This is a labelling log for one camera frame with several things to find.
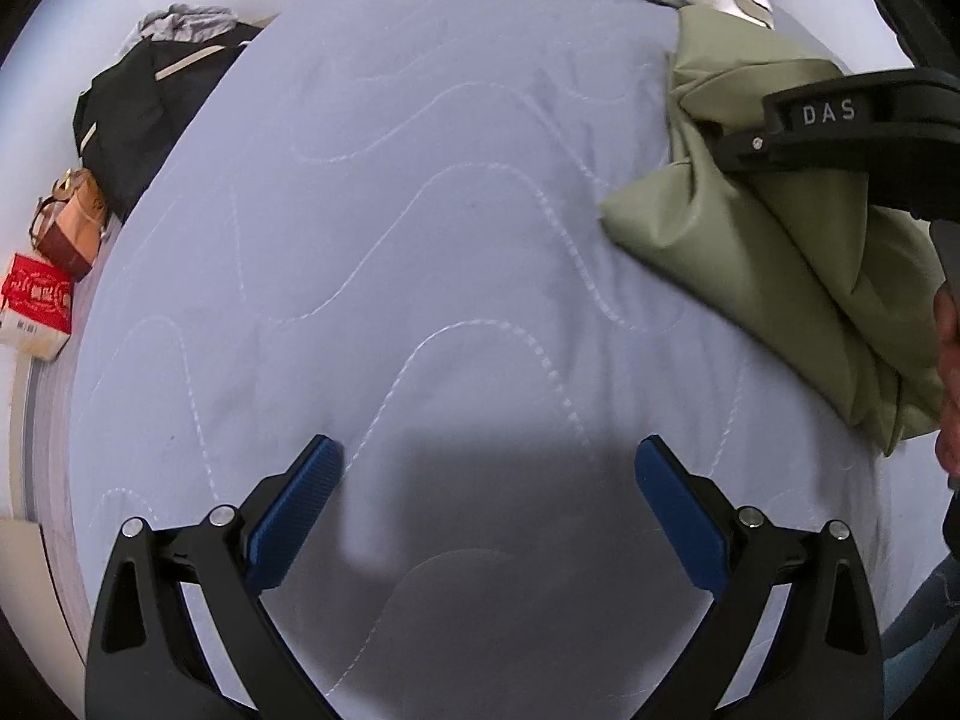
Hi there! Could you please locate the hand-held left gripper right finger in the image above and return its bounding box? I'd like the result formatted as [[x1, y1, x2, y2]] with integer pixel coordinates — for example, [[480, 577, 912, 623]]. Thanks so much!
[[634, 435, 884, 720]]

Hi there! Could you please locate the olive green jacket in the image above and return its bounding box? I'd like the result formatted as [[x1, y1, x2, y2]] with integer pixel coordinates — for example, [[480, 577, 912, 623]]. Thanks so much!
[[600, 4, 947, 442]]

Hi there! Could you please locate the person's right hand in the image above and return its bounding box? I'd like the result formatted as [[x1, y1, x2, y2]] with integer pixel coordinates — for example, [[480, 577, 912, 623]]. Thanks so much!
[[932, 281, 960, 485]]

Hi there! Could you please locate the black jacket with pale stripes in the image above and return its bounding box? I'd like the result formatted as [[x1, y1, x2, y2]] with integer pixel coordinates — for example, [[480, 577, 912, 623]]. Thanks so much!
[[73, 22, 263, 215]]

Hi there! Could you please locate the brown leather bag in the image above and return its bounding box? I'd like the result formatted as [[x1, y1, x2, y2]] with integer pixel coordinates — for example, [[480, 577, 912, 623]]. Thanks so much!
[[30, 167, 106, 282]]

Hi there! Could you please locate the red and white box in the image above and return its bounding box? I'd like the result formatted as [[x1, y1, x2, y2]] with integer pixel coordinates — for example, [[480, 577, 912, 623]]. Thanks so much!
[[0, 253, 76, 361]]

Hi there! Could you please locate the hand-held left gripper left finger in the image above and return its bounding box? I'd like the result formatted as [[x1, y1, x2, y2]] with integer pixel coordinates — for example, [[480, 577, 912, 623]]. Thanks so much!
[[84, 433, 346, 720]]

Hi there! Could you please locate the grey quilted bed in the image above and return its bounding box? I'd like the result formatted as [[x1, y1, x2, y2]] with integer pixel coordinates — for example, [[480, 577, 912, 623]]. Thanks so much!
[[19, 0, 938, 720]]

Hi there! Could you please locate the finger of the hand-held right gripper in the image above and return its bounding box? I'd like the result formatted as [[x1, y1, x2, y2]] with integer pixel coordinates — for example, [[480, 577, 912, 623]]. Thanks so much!
[[712, 82, 882, 177]]

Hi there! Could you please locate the grey crumpled cloth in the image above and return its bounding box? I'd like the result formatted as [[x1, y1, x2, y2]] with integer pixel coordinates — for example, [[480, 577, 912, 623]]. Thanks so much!
[[120, 4, 237, 46]]

